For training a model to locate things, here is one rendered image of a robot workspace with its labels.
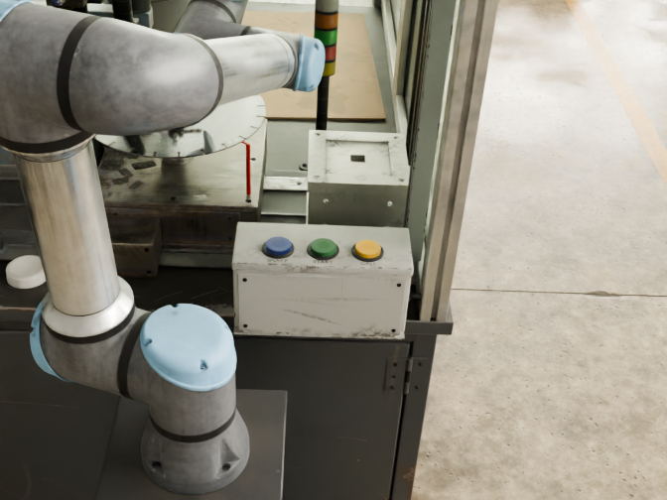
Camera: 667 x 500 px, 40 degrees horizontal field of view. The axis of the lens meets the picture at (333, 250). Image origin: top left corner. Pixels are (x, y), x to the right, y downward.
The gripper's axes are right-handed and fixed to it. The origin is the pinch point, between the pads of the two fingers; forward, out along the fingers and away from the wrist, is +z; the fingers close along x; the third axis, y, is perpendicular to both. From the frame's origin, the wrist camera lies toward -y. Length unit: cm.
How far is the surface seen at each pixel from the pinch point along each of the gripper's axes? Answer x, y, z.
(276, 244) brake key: 30.5, -12.2, -11.3
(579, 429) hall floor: 33, -110, 70
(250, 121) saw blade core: 1.8, -7.9, 1.3
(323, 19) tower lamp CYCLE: -18.5, -18.5, -5.4
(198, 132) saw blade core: 6.1, 1.1, 1.1
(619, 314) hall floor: -8, -136, 87
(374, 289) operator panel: 35.8, -28.2, -11.9
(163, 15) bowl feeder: -54, 10, 50
